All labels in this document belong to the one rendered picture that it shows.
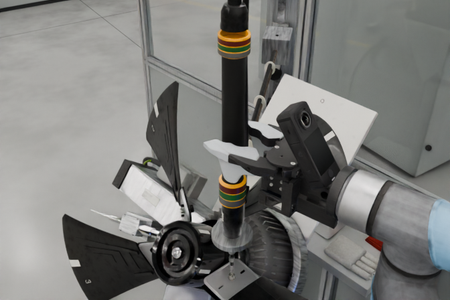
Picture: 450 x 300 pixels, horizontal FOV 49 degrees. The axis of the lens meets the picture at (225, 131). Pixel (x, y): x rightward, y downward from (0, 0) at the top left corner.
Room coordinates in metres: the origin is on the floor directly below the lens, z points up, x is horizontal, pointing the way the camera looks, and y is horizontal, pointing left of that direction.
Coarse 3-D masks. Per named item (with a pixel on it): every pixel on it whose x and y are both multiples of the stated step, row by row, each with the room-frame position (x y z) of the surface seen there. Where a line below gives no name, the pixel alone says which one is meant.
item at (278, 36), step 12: (276, 24) 1.27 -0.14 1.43; (288, 24) 1.26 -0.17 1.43; (264, 36) 1.19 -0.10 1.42; (276, 36) 1.19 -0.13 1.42; (288, 36) 1.19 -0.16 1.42; (264, 48) 1.18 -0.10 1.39; (276, 48) 1.18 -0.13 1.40; (288, 48) 1.17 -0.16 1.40; (264, 60) 1.18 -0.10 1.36; (276, 60) 1.17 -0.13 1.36; (288, 60) 1.17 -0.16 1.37
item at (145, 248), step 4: (140, 244) 0.72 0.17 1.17; (144, 244) 0.72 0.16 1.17; (148, 244) 0.71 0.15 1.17; (152, 244) 0.71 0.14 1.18; (140, 248) 0.72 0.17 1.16; (144, 248) 0.72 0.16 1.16; (148, 248) 0.72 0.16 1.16; (144, 252) 0.72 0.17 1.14; (148, 252) 0.72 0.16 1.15; (148, 256) 0.72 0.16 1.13; (148, 260) 0.72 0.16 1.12; (152, 264) 0.72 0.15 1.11
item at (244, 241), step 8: (248, 192) 0.65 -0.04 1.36; (216, 224) 0.63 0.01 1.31; (248, 224) 0.63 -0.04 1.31; (216, 232) 0.61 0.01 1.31; (248, 232) 0.61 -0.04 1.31; (216, 240) 0.59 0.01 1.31; (224, 240) 0.59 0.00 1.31; (232, 240) 0.59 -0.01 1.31; (240, 240) 0.59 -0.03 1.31; (248, 240) 0.59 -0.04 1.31; (224, 248) 0.58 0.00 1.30; (232, 248) 0.58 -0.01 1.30; (240, 248) 0.58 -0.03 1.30
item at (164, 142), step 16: (160, 96) 0.96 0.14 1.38; (176, 96) 0.89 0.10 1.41; (160, 112) 0.94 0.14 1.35; (176, 112) 0.87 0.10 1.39; (160, 128) 0.92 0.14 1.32; (176, 128) 0.84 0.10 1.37; (160, 144) 0.91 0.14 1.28; (176, 144) 0.82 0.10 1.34; (160, 160) 0.92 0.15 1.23; (176, 160) 0.80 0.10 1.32; (176, 176) 0.79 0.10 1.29; (176, 192) 0.79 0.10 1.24
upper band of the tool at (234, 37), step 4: (220, 32) 0.62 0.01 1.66; (224, 32) 0.63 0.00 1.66; (228, 32) 0.63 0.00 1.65; (240, 32) 0.63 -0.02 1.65; (244, 32) 0.63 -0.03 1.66; (248, 32) 0.61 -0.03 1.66; (220, 36) 0.60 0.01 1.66; (224, 36) 0.63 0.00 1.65; (228, 36) 0.63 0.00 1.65; (232, 36) 0.63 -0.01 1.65; (236, 36) 0.63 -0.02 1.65; (240, 36) 0.63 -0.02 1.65; (244, 36) 0.63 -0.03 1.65; (248, 36) 0.60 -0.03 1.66; (224, 40) 0.59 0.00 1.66; (228, 40) 0.59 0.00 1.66; (232, 40) 0.59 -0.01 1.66; (236, 40) 0.59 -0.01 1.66; (240, 40) 0.59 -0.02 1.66; (244, 40) 0.60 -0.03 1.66; (220, 44) 0.60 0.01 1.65; (228, 52) 0.59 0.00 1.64; (240, 52) 0.59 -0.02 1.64
